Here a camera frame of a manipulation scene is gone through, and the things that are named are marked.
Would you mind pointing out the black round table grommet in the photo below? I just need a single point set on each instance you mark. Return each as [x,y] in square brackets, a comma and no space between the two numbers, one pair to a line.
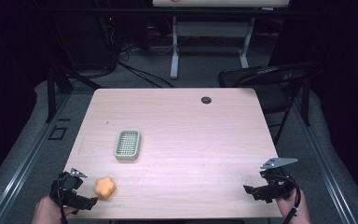
[206,100]

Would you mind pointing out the black folding chair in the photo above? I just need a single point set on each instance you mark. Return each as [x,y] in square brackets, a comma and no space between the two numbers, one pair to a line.
[270,84]

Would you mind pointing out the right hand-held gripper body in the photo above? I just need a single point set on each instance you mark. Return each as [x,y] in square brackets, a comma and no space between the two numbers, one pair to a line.
[278,180]

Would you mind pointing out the aluminium floor rail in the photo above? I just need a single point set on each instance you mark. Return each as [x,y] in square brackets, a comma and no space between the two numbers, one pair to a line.
[21,168]
[323,161]

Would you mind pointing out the orange flower-shaped soap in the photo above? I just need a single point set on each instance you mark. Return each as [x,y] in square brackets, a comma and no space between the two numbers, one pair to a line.
[105,187]

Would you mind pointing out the black metal stand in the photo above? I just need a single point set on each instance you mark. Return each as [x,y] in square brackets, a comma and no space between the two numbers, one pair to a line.
[52,93]

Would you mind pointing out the person's left hand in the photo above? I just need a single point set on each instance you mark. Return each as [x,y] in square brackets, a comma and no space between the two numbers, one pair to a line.
[45,210]

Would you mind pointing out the green soap dish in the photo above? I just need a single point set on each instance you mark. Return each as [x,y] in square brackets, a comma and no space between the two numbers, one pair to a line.
[127,145]

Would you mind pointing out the white desk with metal legs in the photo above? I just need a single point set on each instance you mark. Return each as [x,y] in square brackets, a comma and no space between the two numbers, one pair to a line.
[211,18]

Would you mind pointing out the person's right hand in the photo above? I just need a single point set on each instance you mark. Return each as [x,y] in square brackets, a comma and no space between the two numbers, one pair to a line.
[293,210]

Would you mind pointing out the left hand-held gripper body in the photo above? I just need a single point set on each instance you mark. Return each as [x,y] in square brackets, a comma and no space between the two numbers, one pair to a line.
[64,188]

